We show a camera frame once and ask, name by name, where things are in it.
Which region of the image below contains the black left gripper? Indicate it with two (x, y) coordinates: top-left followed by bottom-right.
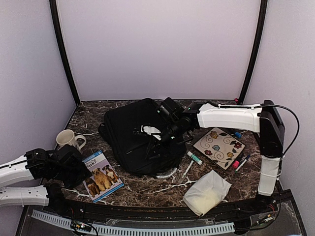
(52, 162), (92, 190)

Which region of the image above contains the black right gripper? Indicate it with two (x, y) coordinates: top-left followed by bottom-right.
(145, 119), (185, 161)

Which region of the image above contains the dog picture book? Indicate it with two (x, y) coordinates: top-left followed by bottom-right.
(83, 150), (124, 203)

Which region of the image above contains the black student backpack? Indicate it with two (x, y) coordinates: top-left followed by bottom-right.
(98, 98), (187, 177)

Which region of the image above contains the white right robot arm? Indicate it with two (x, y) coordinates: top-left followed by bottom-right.
(151, 98), (285, 213)

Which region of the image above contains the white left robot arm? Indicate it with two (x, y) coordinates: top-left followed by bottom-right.
(0, 145), (92, 214)

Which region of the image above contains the white glue stick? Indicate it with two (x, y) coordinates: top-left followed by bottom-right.
(187, 151), (203, 165)

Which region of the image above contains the clear syringe pen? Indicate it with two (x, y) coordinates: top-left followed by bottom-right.
(178, 160), (194, 184)

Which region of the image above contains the white patterned mug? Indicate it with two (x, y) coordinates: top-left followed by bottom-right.
(56, 129), (87, 151)

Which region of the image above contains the blue capped black marker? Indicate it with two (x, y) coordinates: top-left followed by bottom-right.
(228, 129), (242, 138)

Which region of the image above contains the pink highlighter marker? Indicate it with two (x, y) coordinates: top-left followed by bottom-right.
(232, 160), (241, 170)

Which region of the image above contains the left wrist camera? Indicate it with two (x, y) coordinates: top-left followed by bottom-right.
(56, 145), (83, 166)

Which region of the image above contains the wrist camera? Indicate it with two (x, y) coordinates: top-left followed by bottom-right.
(140, 125), (162, 141)
(56, 145), (83, 166)

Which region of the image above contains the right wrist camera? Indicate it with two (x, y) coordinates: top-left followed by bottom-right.
(140, 125), (162, 141)

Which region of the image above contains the grey slotted cable duct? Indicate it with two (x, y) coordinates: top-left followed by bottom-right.
(31, 210), (235, 236)

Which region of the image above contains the black left frame post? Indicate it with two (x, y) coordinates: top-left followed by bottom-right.
(49, 0), (81, 106)

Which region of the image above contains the black frame post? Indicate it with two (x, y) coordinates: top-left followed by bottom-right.
(238, 0), (268, 104)
(49, 0), (81, 106)

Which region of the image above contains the black right frame post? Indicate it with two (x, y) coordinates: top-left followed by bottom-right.
(238, 0), (268, 104)

